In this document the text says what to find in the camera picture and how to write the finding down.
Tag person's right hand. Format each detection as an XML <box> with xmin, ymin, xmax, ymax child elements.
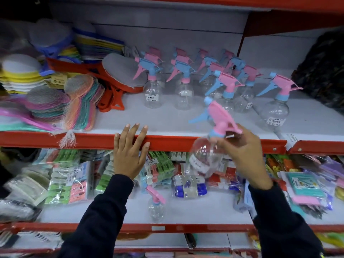
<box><xmin>211</xmin><ymin>125</ymin><xmax>273</xmax><ymax>190</ymax></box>

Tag person's left hand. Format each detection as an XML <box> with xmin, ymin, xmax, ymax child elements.
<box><xmin>113</xmin><ymin>123</ymin><xmax>151</xmax><ymax>180</ymax></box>

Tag pink blue trigger spray bottle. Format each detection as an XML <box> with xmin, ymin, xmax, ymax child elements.
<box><xmin>188</xmin><ymin>96</ymin><xmax>243</xmax><ymax>178</ymax></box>

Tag person's left forearm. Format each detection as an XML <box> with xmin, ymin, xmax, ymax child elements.
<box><xmin>57</xmin><ymin>174</ymin><xmax>135</xmax><ymax>258</ymax></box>

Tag person's right forearm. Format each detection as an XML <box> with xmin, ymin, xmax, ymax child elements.
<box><xmin>248</xmin><ymin>182</ymin><xmax>325</xmax><ymax>258</ymax></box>

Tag red metal shelf rack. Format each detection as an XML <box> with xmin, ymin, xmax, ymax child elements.
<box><xmin>0</xmin><ymin>0</ymin><xmax>344</xmax><ymax>258</ymax></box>

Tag small pink-trigger spray bottle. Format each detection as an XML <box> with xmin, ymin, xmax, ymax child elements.
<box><xmin>146</xmin><ymin>185</ymin><xmax>166</xmax><ymax>223</ymax></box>

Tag netted pack of long colourful pads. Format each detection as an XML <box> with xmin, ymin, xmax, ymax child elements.
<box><xmin>57</xmin><ymin>74</ymin><xmax>106</xmax><ymax>149</ymax></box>

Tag row of clear spray bottles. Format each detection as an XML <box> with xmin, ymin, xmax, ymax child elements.
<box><xmin>132</xmin><ymin>47</ymin><xmax>304</xmax><ymax>131</ymax></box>

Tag pile of clothes peg packets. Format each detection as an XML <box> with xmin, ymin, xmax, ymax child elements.
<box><xmin>32</xmin><ymin>148</ymin><xmax>242</xmax><ymax>205</ymax></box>

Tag white price label strip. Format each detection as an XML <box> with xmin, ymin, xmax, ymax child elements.
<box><xmin>279</xmin><ymin>133</ymin><xmax>299</xmax><ymax>151</ymax></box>

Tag pile of mixed colourful packets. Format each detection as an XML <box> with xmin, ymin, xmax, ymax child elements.
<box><xmin>233</xmin><ymin>154</ymin><xmax>344</xmax><ymax>221</ymax></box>

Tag netted pack of round colourful pads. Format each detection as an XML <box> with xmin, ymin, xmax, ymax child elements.
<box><xmin>25</xmin><ymin>85</ymin><xmax>71</xmax><ymax>123</ymax></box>

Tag yellow price tag card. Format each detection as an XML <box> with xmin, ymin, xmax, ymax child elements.
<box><xmin>44</xmin><ymin>72</ymin><xmax>68</xmax><ymax>90</ymax></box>

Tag teal pink plastic packet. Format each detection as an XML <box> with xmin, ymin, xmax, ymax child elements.
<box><xmin>279</xmin><ymin>170</ymin><xmax>337</xmax><ymax>206</ymax></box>

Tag stack of colourful flat cloths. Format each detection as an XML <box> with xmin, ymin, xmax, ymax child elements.
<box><xmin>72</xmin><ymin>22</ymin><xmax>126</xmax><ymax>64</ymax></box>

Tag pile of pink teal flat pads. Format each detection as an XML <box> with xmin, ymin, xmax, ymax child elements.
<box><xmin>0</xmin><ymin>97</ymin><xmax>58</xmax><ymax>133</ymax></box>

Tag pile of white grey packets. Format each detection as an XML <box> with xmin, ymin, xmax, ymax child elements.
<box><xmin>0</xmin><ymin>165</ymin><xmax>51</xmax><ymax>222</ymax></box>

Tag dark patterned cloth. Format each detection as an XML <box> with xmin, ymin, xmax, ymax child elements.
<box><xmin>291</xmin><ymin>27</ymin><xmax>344</xmax><ymax>115</ymax></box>

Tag stack of white yellow sponges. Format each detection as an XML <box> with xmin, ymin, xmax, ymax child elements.
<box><xmin>0</xmin><ymin>53</ymin><xmax>47</xmax><ymax>95</ymax></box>

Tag stack of blue-edged grey scrubbers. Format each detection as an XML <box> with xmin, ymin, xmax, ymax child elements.
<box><xmin>29</xmin><ymin>18</ymin><xmax>75</xmax><ymax>60</ymax></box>

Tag black handled tool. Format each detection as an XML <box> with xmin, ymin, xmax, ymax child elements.
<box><xmin>184</xmin><ymin>233</ymin><xmax>197</xmax><ymax>250</ymax></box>

